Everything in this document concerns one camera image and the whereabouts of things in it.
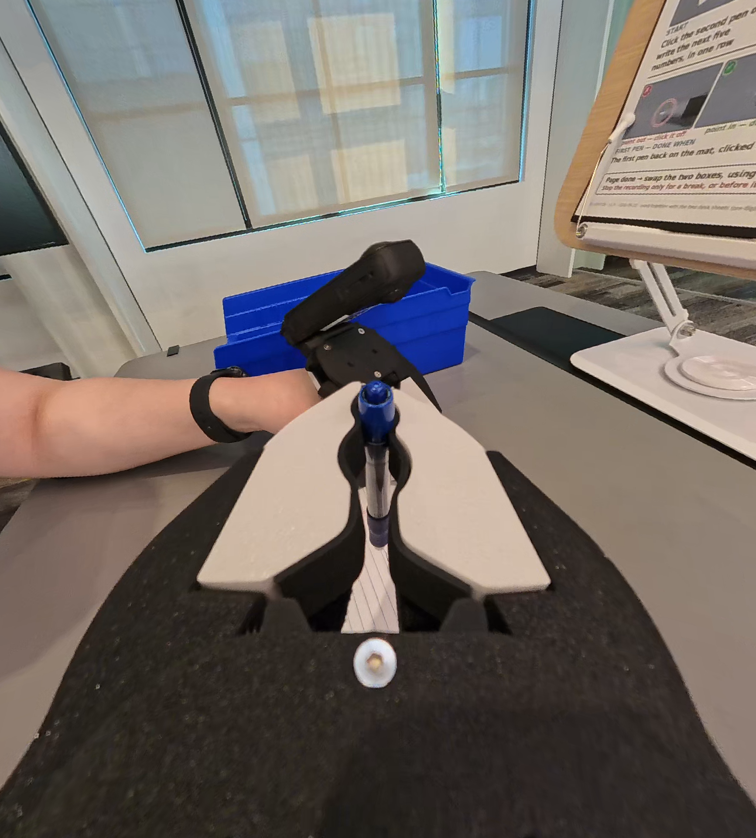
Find glass window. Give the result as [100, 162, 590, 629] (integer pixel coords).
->
[27, 0, 532, 253]

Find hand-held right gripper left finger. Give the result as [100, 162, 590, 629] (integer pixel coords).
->
[195, 386, 369, 632]

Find blue retractable pen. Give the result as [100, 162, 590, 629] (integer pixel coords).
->
[356, 381, 397, 550]

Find printed instruction sheet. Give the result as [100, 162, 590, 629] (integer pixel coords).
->
[574, 0, 756, 233]

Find black desk mat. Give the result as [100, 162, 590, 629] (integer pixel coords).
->
[469, 306, 756, 492]

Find black wrist watch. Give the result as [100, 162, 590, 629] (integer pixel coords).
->
[188, 367, 254, 444]

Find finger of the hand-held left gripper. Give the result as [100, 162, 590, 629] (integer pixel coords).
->
[394, 378, 434, 415]

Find blue plastic bin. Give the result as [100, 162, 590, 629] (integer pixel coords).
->
[213, 262, 475, 377]

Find person's left hand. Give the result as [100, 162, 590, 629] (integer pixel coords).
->
[246, 371, 322, 434]

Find white and wood document stand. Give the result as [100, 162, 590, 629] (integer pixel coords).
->
[554, 0, 756, 474]

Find white lined notepad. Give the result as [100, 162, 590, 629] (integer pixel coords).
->
[342, 543, 400, 635]

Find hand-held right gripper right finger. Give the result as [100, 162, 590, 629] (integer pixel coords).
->
[390, 392, 553, 632]

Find person's left forearm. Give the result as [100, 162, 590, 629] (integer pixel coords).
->
[0, 357, 202, 477]

